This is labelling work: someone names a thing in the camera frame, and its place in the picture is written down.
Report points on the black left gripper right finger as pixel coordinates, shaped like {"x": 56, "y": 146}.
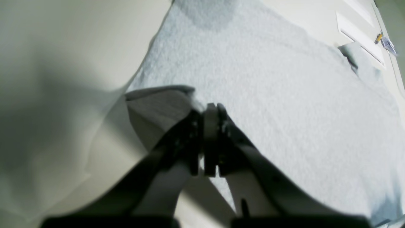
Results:
{"x": 264, "y": 197}

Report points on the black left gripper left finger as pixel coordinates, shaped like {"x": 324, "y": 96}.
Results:
{"x": 148, "y": 195}

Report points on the grey T-shirt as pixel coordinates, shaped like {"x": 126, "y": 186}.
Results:
{"x": 321, "y": 114}

